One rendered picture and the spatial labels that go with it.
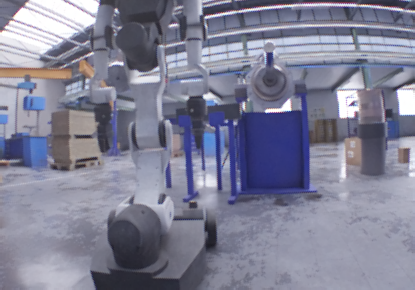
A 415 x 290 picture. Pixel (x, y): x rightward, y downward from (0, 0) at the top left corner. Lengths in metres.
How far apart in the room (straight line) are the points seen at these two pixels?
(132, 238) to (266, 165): 1.82
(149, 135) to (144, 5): 0.55
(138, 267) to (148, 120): 0.59
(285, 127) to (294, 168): 0.44
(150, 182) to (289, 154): 1.63
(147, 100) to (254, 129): 1.49
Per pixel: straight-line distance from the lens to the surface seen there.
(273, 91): 1.98
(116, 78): 1.38
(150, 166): 0.92
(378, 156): 2.93
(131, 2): 0.93
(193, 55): 0.91
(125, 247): 0.64
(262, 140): 2.22
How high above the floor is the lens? 0.57
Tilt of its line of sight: 1 degrees up
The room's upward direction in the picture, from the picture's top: 3 degrees counter-clockwise
